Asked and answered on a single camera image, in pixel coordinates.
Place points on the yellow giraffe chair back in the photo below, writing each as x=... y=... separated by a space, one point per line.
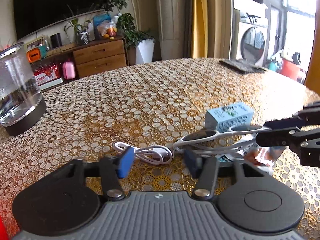
x=313 y=75

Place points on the light blue small carton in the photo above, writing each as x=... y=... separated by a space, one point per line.
x=222 y=118

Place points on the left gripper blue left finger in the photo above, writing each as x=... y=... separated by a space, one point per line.
x=124 y=162

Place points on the bag of fruit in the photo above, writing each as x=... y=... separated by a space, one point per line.
x=108 y=29

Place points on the green leafy plant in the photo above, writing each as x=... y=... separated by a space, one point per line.
x=129 y=24

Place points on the red gift box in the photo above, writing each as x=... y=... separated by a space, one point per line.
x=47 y=73

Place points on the white plant pot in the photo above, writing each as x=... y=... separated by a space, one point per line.
x=144 y=51

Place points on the wooden drawer cabinet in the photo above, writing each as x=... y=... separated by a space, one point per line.
x=100 y=56

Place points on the pink small case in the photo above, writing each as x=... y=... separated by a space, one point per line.
x=68 y=69

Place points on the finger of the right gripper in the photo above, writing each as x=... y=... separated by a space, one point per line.
x=276 y=137
x=284 y=123

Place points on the red bucket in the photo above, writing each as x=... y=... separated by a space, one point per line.
x=290 y=69

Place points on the orange clock radio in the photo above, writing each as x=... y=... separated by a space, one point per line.
x=34 y=55

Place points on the dark grey folded cloth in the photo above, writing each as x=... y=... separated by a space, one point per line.
x=242 y=66

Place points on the white washing machine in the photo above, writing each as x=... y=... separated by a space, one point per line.
x=249 y=31

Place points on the yellow curtain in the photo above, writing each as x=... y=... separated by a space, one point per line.
x=199 y=29

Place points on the white sunglasses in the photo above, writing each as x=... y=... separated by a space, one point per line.
x=206 y=135

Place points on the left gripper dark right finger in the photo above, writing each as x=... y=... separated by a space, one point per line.
x=193 y=163

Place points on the red cardboard box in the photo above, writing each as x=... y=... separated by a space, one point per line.
x=3 y=232

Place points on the lace patterned tablecloth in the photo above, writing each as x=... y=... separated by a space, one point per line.
x=143 y=105

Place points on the glass electric kettle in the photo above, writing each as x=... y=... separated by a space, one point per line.
x=22 y=103

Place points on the white blue food sachet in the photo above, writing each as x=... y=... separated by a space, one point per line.
x=246 y=148

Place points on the black television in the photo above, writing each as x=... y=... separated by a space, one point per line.
x=33 y=15

